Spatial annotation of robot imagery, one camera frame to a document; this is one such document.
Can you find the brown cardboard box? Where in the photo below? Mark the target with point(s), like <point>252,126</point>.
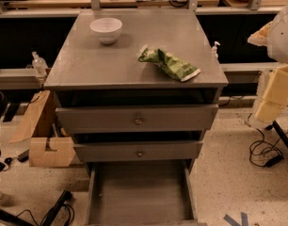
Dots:
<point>46,149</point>

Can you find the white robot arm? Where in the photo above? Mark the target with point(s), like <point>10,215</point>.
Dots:
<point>274,36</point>

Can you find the grey drawer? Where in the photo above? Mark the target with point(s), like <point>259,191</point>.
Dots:
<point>137,151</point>
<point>143,118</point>
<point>144,193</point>

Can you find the grey top drawer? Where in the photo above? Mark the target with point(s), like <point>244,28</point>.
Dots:
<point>143,118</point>

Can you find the white bowl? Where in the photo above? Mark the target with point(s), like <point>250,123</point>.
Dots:
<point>106,30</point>

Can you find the grey drawer cabinet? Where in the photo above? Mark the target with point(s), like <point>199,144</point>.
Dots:
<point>88,73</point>

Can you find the black power strip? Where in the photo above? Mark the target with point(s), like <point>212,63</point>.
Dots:
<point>52,213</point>

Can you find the grey middle drawer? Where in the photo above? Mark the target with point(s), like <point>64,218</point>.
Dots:
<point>137,151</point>

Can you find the green jalapeno chip bag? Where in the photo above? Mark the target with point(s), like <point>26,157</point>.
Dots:
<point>172,66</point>

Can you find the grey bottom drawer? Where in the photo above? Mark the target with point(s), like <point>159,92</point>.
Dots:
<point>144,193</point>

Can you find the black power adapter with cable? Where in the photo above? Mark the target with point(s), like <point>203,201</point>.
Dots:
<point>265,154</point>

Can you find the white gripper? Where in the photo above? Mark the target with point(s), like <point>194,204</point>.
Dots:
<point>283,40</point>

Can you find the clear sanitizer bottle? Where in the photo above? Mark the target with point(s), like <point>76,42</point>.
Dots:
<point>39,64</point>

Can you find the black chair leg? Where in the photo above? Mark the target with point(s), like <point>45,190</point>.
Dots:
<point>279,131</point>

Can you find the white pump bottle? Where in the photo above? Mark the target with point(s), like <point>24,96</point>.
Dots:
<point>215,47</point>

